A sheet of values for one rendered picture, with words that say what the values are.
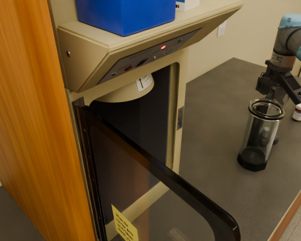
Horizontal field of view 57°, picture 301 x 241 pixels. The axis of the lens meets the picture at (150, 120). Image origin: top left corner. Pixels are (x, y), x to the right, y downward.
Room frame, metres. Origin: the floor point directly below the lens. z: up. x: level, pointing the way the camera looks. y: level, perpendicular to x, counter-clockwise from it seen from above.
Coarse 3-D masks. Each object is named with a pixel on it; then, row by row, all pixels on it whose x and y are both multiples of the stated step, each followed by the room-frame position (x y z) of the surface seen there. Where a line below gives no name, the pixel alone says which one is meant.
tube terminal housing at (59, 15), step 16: (48, 0) 0.39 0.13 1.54; (64, 0) 0.40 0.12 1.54; (64, 16) 0.40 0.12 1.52; (160, 64) 0.55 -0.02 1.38; (176, 64) 0.63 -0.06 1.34; (64, 80) 0.39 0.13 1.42; (112, 80) 0.45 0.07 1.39; (128, 80) 0.48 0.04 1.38; (176, 80) 0.63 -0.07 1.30; (80, 96) 0.40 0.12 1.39; (96, 96) 0.43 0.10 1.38; (176, 96) 0.64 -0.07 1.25; (176, 112) 0.60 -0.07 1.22; (176, 128) 0.60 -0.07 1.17; (176, 144) 0.60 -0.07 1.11; (80, 160) 0.39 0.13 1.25; (176, 160) 0.61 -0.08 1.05; (96, 240) 0.39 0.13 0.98
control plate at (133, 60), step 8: (192, 32) 0.47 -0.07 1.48; (176, 40) 0.45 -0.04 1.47; (184, 40) 0.49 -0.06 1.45; (152, 48) 0.40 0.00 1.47; (168, 48) 0.47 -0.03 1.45; (176, 48) 0.51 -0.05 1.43; (128, 56) 0.36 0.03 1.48; (136, 56) 0.39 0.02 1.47; (144, 56) 0.41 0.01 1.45; (152, 56) 0.45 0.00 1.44; (160, 56) 0.49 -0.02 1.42; (120, 64) 0.37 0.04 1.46; (128, 64) 0.39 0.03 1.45; (136, 64) 0.43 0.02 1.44; (144, 64) 0.46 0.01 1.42; (112, 72) 0.38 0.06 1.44; (120, 72) 0.41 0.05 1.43; (104, 80) 0.39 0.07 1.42
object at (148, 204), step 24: (96, 120) 0.34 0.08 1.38; (96, 144) 0.35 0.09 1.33; (120, 144) 0.29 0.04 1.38; (96, 168) 0.36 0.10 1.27; (120, 168) 0.30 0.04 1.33; (144, 168) 0.25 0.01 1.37; (120, 192) 0.30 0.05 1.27; (144, 192) 0.25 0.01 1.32; (168, 192) 0.22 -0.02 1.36; (192, 192) 0.20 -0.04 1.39; (144, 216) 0.26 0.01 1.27; (168, 216) 0.22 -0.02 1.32; (192, 216) 0.19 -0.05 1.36; (216, 216) 0.17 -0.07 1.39; (120, 240) 0.31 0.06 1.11; (144, 240) 0.26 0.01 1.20; (168, 240) 0.22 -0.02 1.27; (192, 240) 0.19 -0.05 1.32; (216, 240) 0.17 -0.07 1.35
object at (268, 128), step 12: (252, 108) 0.71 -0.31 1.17; (264, 108) 0.75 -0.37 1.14; (276, 108) 0.73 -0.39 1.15; (252, 120) 0.70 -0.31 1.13; (264, 120) 0.67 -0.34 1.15; (276, 120) 0.66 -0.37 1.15; (252, 132) 0.69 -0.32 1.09; (264, 132) 0.67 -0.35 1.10; (252, 144) 0.68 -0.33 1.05; (264, 144) 0.67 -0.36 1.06; (252, 156) 0.67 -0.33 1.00; (264, 156) 0.67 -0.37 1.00
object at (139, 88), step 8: (136, 80) 0.53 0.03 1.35; (144, 80) 0.55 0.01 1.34; (152, 80) 0.58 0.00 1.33; (120, 88) 0.51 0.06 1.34; (128, 88) 0.52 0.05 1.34; (136, 88) 0.52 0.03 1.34; (144, 88) 0.54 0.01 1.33; (104, 96) 0.51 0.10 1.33; (112, 96) 0.50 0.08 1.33; (120, 96) 0.51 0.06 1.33; (128, 96) 0.51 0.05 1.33; (136, 96) 0.52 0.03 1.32
